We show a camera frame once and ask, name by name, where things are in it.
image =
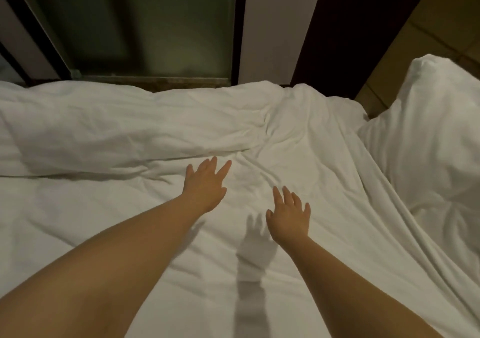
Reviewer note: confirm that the person's right hand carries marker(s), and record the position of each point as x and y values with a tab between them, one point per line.
289	221

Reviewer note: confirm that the person's left hand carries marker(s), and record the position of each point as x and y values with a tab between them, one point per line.
205	188

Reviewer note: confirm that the white duvet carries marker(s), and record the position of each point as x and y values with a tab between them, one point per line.
112	131

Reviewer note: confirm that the white pillow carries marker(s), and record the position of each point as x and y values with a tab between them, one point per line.
435	139

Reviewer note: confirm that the person's left forearm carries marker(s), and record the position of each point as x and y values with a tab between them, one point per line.
97	274

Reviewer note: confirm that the person's right forearm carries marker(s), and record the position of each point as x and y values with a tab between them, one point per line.
352	296

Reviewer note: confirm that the frosted glass partition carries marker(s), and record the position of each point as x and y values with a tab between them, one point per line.
142	19

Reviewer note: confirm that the dark wooden column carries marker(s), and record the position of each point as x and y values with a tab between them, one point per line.
352	26

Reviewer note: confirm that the beige padded headboard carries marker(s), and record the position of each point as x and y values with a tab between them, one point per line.
450	19

